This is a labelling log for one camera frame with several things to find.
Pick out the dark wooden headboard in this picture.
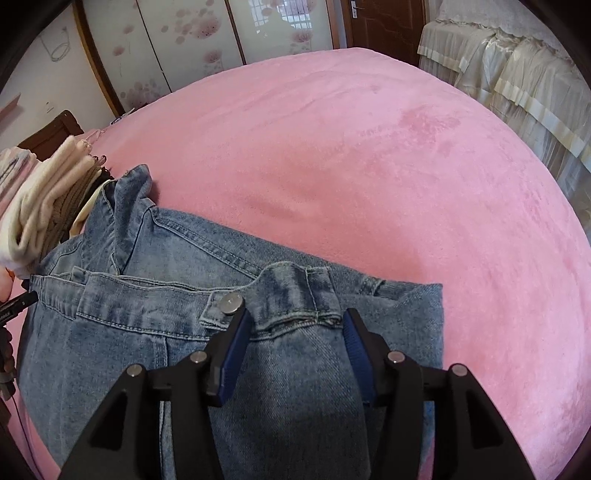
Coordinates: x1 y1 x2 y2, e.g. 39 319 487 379
17 110 86 162

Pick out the folded cream garment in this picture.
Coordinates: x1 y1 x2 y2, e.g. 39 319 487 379
68 184 116 238

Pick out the blue denim jacket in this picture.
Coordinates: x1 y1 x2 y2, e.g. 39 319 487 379
19 164 445 480

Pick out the pink bed blanket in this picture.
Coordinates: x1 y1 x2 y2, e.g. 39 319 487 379
0 46 591 480

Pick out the brown wooden door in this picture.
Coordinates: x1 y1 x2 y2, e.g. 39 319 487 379
341 0 429 63

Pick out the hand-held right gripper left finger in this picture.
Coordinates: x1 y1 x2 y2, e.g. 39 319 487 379
60 293 254 480

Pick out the floral sliding wardrobe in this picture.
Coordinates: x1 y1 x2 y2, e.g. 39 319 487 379
74 0 352 118

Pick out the stack of folded clothes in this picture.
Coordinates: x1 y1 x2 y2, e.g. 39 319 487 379
0 135 100 280

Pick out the wooden wall shelf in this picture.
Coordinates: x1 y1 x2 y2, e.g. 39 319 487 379
0 93 22 124

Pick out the lace-covered furniture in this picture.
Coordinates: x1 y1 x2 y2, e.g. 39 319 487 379
417 0 591 199

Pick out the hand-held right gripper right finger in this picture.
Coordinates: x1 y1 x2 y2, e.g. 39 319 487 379
342 308 536 480

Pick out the folded floral quilt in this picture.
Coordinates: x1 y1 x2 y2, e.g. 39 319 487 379
0 147 38 208

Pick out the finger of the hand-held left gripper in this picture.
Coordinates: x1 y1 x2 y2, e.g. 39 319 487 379
0 290 38 322

